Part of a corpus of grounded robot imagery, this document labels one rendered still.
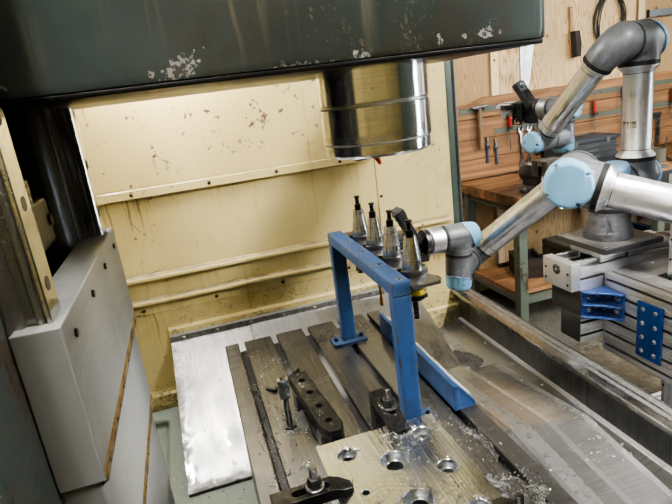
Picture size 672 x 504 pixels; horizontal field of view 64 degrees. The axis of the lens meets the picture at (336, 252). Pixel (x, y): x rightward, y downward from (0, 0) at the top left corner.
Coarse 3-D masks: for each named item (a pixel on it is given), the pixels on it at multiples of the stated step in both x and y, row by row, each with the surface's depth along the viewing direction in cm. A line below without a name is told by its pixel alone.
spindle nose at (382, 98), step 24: (336, 72) 71; (360, 72) 70; (384, 72) 70; (408, 72) 71; (336, 96) 72; (360, 96) 71; (384, 96) 70; (408, 96) 72; (336, 120) 74; (360, 120) 72; (384, 120) 71; (408, 120) 72; (336, 144) 75; (360, 144) 73; (384, 144) 72; (408, 144) 73
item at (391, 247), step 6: (384, 228) 120; (390, 228) 119; (384, 234) 120; (390, 234) 119; (396, 234) 119; (384, 240) 120; (390, 240) 119; (396, 240) 119; (384, 246) 120; (390, 246) 119; (396, 246) 119; (384, 252) 120; (390, 252) 119; (396, 252) 119
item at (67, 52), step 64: (0, 0) 52; (64, 0) 54; (128, 0) 55; (192, 0) 57; (256, 0) 59; (320, 0) 61; (384, 0) 63; (448, 0) 65; (512, 0) 67; (0, 64) 54; (64, 64) 55; (128, 64) 57; (192, 64) 59; (256, 64) 61; (320, 64) 63
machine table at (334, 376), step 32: (256, 352) 156; (288, 352) 153; (352, 352) 148; (384, 352) 146; (256, 384) 144; (320, 384) 134; (352, 384) 132; (384, 384) 136; (352, 416) 119; (448, 416) 115; (480, 416) 114; (256, 448) 113; (288, 448) 111; (480, 448) 104; (512, 448) 103; (256, 480) 103; (288, 480) 102; (512, 480) 95; (544, 480) 94
